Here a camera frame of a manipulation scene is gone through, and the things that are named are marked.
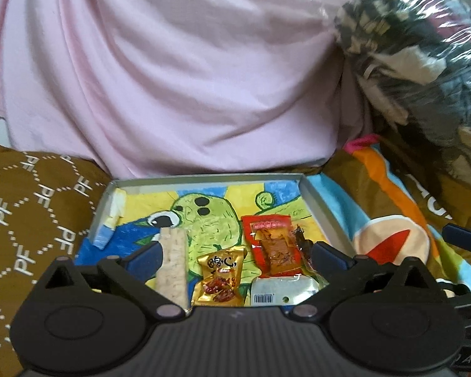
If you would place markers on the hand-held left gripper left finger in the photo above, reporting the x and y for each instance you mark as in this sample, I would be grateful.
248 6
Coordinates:
145 261

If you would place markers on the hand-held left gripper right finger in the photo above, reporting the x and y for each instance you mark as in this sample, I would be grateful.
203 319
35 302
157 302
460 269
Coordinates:
329 261

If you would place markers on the gold snack packet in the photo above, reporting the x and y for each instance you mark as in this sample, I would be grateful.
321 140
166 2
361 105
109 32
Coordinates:
219 279

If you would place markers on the white barcode snack packet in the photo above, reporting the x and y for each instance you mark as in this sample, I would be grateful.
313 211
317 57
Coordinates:
286 290

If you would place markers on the cartoon printed blanket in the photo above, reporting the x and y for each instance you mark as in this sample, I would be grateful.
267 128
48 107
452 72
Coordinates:
388 204

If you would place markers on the clear plastic bag of clothes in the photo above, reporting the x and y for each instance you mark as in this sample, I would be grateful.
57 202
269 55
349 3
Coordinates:
428 66

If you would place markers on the pink cloth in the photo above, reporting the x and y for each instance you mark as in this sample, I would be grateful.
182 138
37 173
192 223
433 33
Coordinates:
180 66

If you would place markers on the brown patterned quilt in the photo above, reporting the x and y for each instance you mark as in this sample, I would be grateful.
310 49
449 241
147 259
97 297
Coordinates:
31 204

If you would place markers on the dark brown snack packet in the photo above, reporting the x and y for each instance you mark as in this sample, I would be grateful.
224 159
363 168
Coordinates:
307 243

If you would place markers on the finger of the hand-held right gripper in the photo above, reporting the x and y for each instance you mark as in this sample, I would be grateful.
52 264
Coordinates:
467 239

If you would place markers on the rice cracker bar packet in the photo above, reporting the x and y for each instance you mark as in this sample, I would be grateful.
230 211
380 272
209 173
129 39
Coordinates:
174 267

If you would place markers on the grey shallow box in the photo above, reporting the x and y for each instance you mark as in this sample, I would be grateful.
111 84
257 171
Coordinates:
322 208

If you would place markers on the red orange snack packet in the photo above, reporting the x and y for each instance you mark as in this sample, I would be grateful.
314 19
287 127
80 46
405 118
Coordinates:
276 247

